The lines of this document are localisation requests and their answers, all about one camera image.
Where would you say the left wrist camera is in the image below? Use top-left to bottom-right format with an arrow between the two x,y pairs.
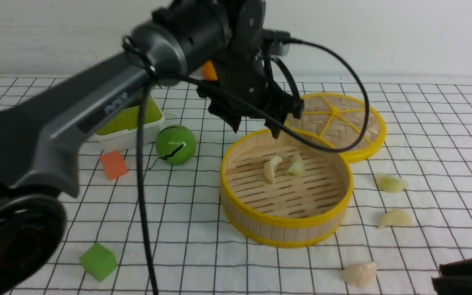
261,29 -> 291,56

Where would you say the yellow-rimmed woven steamer lid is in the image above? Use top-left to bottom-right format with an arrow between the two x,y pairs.
285,92 -> 387,163

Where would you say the pale yellow-green dumpling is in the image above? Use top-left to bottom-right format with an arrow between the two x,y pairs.
378,209 -> 414,229

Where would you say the green-lidded white box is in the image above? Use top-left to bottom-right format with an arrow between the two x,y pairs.
94,95 -> 165,153

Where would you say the orange fruit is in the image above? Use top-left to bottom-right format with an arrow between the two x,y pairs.
201,61 -> 218,82

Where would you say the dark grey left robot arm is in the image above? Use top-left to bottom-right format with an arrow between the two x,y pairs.
0,0 -> 303,295

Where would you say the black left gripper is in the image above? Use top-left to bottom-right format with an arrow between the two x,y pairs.
200,0 -> 304,140

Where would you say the green foam cube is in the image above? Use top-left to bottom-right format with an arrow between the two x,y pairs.
79,243 -> 118,282

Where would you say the white pleated dumpling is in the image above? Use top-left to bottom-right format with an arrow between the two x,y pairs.
342,261 -> 378,289

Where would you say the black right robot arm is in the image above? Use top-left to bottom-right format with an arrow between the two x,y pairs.
431,258 -> 472,295

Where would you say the greenish dumpling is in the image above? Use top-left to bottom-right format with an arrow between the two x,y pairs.
287,154 -> 306,176

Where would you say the green round ball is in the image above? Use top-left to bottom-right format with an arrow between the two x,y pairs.
155,125 -> 197,166

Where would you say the yellow-rimmed bamboo steamer tray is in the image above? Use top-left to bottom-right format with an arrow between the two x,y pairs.
219,129 -> 354,248

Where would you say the white black-grid tablecloth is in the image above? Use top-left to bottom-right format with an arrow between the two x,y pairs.
0,76 -> 472,295

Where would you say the pale green dumpling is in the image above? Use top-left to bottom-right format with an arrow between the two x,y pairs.
374,172 -> 409,193

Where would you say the orange foam cube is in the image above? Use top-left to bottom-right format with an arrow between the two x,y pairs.
99,150 -> 128,181

